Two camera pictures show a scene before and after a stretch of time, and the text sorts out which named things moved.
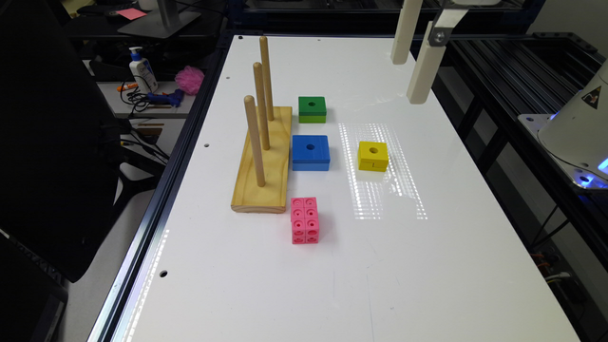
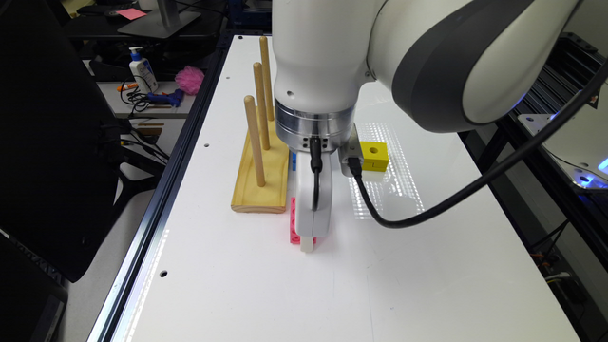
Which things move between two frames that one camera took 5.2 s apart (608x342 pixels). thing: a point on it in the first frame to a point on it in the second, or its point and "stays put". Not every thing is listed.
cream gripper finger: (426, 71) to (313, 223)
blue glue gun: (175, 98) stays put
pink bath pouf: (189, 80) stays put
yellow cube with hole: (372, 156) stays put
